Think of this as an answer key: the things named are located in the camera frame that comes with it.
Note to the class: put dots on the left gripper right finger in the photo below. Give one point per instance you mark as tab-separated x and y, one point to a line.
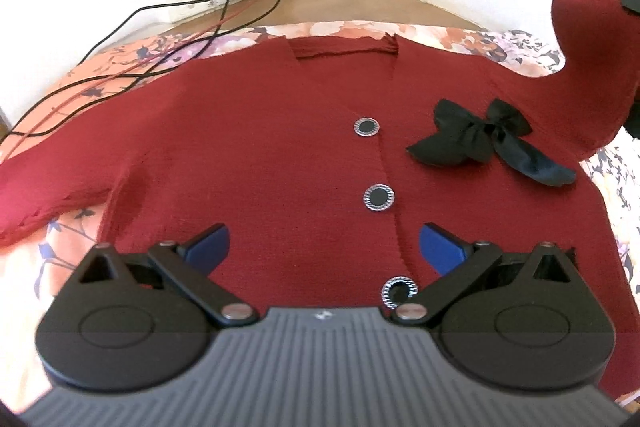
459	265

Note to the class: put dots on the red knit cardigan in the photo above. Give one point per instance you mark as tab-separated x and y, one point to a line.
280	156

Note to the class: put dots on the wooden bed frame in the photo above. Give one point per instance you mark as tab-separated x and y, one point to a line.
281	12

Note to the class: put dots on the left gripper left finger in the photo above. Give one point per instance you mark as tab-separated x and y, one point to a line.
187	267

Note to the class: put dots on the floral bed sheet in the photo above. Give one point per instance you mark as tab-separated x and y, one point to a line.
65	226

